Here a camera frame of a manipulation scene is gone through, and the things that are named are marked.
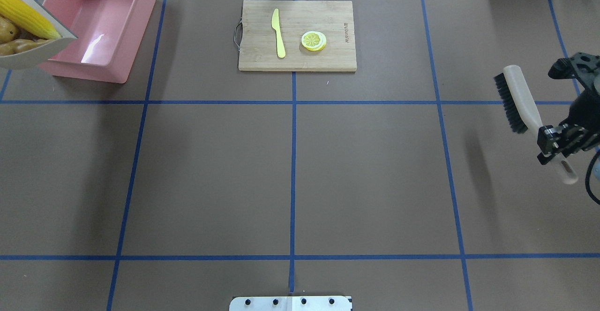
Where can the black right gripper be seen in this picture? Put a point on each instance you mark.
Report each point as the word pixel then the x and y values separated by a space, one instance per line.
pixel 582 114

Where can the beige hand brush black bristles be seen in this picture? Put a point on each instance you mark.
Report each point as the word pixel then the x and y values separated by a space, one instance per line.
pixel 523 114

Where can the beige plastic dustpan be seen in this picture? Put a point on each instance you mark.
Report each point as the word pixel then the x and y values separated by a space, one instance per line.
pixel 30 35

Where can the tan toy ginger root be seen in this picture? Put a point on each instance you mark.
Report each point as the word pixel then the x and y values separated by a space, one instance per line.
pixel 21 45

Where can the yellow toy corn cob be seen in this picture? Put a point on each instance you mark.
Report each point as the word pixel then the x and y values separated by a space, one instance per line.
pixel 27 18

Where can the brown toy potato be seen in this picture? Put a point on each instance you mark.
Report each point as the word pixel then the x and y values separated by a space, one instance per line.
pixel 8 31

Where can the pink plastic bin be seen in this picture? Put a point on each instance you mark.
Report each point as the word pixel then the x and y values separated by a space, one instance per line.
pixel 108 35

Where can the yellow lemon slice toy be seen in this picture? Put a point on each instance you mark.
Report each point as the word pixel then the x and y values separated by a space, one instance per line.
pixel 314 41

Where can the yellow plastic knife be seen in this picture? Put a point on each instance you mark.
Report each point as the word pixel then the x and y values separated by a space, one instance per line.
pixel 275 25

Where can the white mounting plate with bolts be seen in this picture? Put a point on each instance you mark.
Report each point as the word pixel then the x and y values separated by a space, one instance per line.
pixel 291 303

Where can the wooden cutting board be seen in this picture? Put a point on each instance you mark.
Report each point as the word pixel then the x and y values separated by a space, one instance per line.
pixel 257 44

